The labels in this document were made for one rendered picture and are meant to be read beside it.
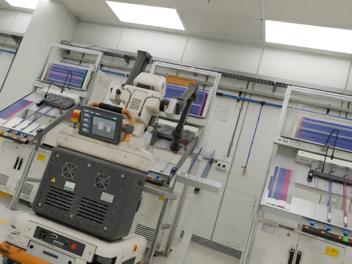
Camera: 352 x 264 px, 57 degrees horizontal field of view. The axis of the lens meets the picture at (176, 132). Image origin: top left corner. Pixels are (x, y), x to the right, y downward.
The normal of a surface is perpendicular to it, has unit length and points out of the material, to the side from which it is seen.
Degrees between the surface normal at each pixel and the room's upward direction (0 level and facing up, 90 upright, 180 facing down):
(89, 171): 90
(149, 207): 90
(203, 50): 90
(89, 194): 90
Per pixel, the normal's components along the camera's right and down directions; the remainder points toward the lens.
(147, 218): -0.27, -0.23
